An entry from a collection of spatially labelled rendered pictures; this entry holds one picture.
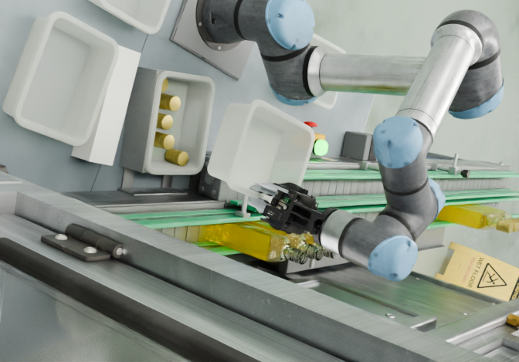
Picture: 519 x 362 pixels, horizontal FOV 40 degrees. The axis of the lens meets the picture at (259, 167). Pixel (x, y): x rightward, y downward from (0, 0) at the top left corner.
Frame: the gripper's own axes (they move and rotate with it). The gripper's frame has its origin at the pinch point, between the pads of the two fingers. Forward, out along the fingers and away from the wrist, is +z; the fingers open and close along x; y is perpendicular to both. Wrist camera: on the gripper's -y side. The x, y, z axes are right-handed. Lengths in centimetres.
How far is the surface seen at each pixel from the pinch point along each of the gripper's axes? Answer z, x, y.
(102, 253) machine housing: -47, 4, 74
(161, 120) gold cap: 30.5, -5.9, 1.8
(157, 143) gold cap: 31.5, -0.8, -0.7
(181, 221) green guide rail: 13.3, 11.5, 2.1
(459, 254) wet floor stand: 103, 2, -360
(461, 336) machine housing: -30, 13, -49
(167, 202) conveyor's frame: 22.3, 9.9, -1.3
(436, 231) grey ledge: 24, -6, -136
